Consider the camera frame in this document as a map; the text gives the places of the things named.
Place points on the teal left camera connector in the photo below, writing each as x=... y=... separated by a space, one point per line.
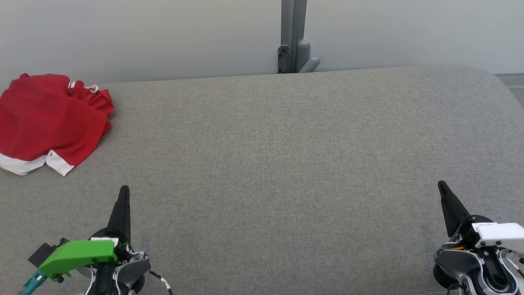
x=35 y=280

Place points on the grey metal post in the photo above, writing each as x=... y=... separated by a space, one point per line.
x=292 y=20

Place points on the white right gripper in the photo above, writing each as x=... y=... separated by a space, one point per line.
x=503 y=233

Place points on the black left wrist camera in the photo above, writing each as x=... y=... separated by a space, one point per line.
x=41 y=254

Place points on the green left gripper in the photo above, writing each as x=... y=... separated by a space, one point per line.
x=82 y=254

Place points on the red shorts with white trim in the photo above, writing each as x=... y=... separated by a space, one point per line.
x=45 y=123

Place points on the dark grey post bracket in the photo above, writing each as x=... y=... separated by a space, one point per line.
x=283 y=59

